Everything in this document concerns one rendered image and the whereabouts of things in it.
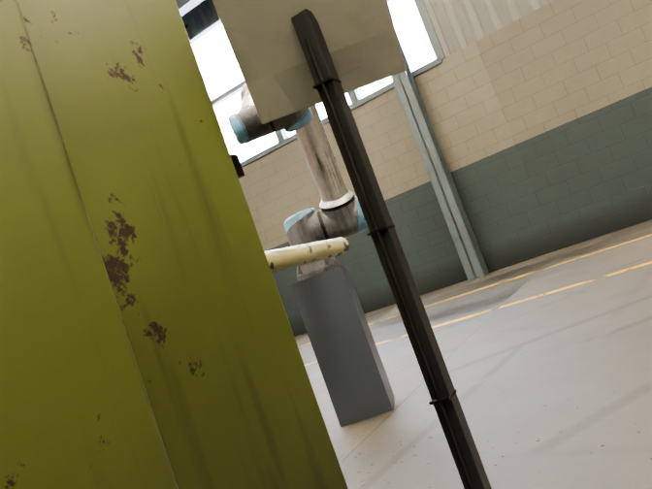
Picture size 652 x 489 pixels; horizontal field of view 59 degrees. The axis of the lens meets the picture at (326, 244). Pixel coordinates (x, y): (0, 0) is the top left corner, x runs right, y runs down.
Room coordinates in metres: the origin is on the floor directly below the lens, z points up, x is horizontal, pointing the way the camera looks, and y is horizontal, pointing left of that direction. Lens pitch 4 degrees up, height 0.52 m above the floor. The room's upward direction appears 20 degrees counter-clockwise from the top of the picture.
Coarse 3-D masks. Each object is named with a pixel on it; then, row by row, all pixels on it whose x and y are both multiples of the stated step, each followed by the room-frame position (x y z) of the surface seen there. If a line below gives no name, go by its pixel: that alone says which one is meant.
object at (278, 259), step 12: (324, 240) 1.39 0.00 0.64; (336, 240) 1.42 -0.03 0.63; (276, 252) 1.17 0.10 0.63; (288, 252) 1.20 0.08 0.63; (300, 252) 1.24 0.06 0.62; (312, 252) 1.29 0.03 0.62; (324, 252) 1.34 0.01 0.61; (336, 252) 1.40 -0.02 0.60; (276, 264) 1.15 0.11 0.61; (288, 264) 1.20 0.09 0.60; (300, 264) 1.26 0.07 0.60
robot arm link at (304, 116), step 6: (288, 114) 1.62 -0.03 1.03; (294, 114) 1.62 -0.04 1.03; (300, 114) 1.62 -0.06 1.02; (306, 114) 1.63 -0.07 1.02; (276, 120) 1.62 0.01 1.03; (282, 120) 1.63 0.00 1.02; (288, 120) 1.63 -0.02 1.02; (294, 120) 1.63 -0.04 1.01; (300, 120) 1.63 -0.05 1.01; (306, 120) 1.64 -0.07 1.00; (276, 126) 1.64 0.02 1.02; (282, 126) 1.65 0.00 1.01; (288, 126) 1.65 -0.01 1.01; (294, 126) 1.64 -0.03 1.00; (300, 126) 1.64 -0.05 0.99
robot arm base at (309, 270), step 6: (330, 258) 2.39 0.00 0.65; (306, 264) 2.37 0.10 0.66; (312, 264) 2.36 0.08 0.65; (318, 264) 2.35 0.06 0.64; (324, 264) 2.36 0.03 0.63; (330, 264) 2.37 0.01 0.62; (336, 264) 2.39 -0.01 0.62; (300, 270) 2.40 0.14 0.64; (306, 270) 2.36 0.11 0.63; (312, 270) 2.35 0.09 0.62; (318, 270) 2.35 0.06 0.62; (324, 270) 2.35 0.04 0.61; (300, 276) 2.38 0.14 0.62; (306, 276) 2.36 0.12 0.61; (312, 276) 2.35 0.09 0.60
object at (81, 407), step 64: (0, 0) 0.58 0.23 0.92; (0, 64) 0.55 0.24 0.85; (0, 128) 0.53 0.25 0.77; (0, 192) 0.52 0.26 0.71; (64, 192) 0.58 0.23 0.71; (0, 256) 0.50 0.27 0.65; (64, 256) 0.56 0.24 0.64; (0, 320) 0.48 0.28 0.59; (64, 320) 0.54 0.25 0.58; (0, 384) 0.47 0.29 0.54; (64, 384) 0.52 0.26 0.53; (128, 384) 0.58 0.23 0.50; (0, 448) 0.46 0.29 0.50; (64, 448) 0.50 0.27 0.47; (128, 448) 0.56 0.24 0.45
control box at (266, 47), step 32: (224, 0) 1.13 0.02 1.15; (256, 0) 1.14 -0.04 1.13; (288, 0) 1.15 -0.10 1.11; (320, 0) 1.16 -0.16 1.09; (352, 0) 1.17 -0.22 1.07; (384, 0) 1.17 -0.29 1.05; (256, 32) 1.17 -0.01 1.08; (288, 32) 1.18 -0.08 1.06; (352, 32) 1.20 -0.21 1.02; (384, 32) 1.20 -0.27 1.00; (256, 64) 1.20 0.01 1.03; (288, 64) 1.21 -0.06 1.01; (352, 64) 1.23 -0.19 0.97; (384, 64) 1.24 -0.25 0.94; (256, 96) 1.23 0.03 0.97; (288, 96) 1.24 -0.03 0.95
